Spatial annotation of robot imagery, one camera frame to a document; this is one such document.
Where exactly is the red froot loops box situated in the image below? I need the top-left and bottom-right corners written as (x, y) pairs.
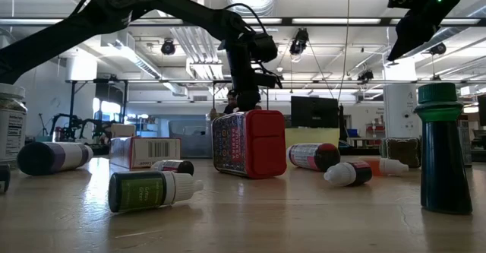
top-left (109, 136), bottom-right (182, 171)

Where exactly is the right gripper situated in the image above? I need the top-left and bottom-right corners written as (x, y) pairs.
top-left (387, 0), bottom-right (480, 62)

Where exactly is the furikake jar tan lid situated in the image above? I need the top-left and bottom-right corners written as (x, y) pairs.
top-left (207, 109), bottom-right (229, 121)

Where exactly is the grey round ceiling duct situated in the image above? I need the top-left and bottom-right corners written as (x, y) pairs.
top-left (396, 32), bottom-right (443, 59)

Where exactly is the purple food colouring bottle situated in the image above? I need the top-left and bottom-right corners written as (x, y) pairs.
top-left (17, 141), bottom-right (94, 177)

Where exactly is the white rectangular ceiling duct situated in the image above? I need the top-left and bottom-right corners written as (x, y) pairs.
top-left (100, 28), bottom-right (189, 97)

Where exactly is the orange dropper bottle white cap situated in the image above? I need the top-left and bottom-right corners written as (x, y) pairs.
top-left (356, 156), bottom-right (410, 177)

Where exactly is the red smoked paprika tin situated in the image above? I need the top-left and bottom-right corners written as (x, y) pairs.
top-left (211, 109), bottom-right (289, 180)

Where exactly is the person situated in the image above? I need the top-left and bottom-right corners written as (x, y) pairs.
top-left (222, 88), bottom-right (264, 115)

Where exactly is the black computer monitor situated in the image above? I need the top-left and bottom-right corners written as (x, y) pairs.
top-left (290, 96), bottom-right (339, 129)
top-left (477, 94), bottom-right (486, 127)

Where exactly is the yellow plastic bin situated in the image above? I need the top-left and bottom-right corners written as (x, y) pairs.
top-left (284, 127), bottom-right (342, 159)

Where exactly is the glass spice jar white lid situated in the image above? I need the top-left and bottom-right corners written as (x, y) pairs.
top-left (0, 84), bottom-right (28, 163)

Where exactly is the white column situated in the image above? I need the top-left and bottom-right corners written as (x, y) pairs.
top-left (383, 57), bottom-right (418, 139)

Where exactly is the background storage shelf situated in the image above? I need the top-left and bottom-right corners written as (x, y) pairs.
top-left (127, 112), bottom-right (170, 138)

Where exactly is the LED light bar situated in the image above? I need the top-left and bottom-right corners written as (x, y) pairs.
top-left (0, 16), bottom-right (486, 27)

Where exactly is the red background cart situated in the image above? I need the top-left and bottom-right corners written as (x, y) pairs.
top-left (365, 120), bottom-right (384, 140)

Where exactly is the square herb jar green label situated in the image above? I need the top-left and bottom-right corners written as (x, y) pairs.
top-left (380, 137), bottom-right (422, 169)

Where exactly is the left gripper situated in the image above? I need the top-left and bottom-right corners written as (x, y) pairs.
top-left (227, 43), bottom-right (263, 112)

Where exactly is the yellow corn pops box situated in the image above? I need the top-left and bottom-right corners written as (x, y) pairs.
top-left (110, 122), bottom-right (137, 139)

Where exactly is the grass green dropper bottle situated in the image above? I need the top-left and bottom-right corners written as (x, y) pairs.
top-left (108, 170), bottom-right (205, 213)

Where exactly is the maroon dropper bottle white cap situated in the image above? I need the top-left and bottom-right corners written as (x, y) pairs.
top-left (150, 159), bottom-right (195, 177)

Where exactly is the dark green bottle green cap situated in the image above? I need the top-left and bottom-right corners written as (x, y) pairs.
top-left (413, 81), bottom-right (474, 215)

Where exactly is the red dropper bottle white cap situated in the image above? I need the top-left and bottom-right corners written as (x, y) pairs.
top-left (323, 160), bottom-right (374, 188)

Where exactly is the black background rig frame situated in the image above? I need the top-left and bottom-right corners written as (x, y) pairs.
top-left (67, 78), bottom-right (129, 140)
top-left (211, 79), bottom-right (270, 112)

